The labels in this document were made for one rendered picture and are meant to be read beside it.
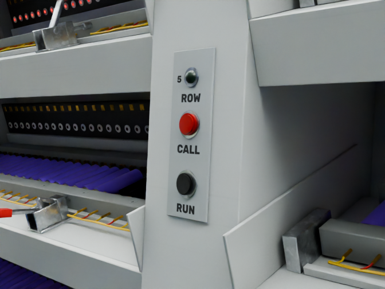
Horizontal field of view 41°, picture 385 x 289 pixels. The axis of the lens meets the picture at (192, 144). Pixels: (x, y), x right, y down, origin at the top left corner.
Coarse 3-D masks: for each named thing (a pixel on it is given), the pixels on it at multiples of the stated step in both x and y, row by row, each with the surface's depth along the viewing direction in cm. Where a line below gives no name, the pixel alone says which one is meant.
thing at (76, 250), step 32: (0, 224) 58; (64, 224) 54; (96, 224) 52; (128, 224) 39; (0, 256) 60; (32, 256) 54; (64, 256) 48; (96, 256) 45; (128, 256) 44; (96, 288) 46; (128, 288) 42
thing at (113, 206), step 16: (0, 176) 69; (0, 192) 66; (16, 192) 65; (32, 192) 61; (48, 192) 59; (64, 192) 57; (80, 192) 55; (96, 192) 54; (80, 208) 55; (96, 208) 53; (112, 208) 51; (128, 208) 49
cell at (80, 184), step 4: (112, 168) 64; (116, 168) 64; (104, 172) 63; (108, 172) 63; (112, 172) 63; (92, 176) 62; (96, 176) 62; (100, 176) 62; (104, 176) 62; (84, 180) 61; (88, 180) 61; (92, 180) 61; (76, 184) 60; (80, 184) 60; (84, 184) 60
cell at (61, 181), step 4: (88, 168) 66; (92, 168) 66; (96, 168) 66; (76, 172) 65; (80, 172) 65; (84, 172) 65; (68, 176) 64; (72, 176) 64; (76, 176) 64; (60, 180) 63; (64, 180) 63; (68, 180) 63; (60, 184) 63
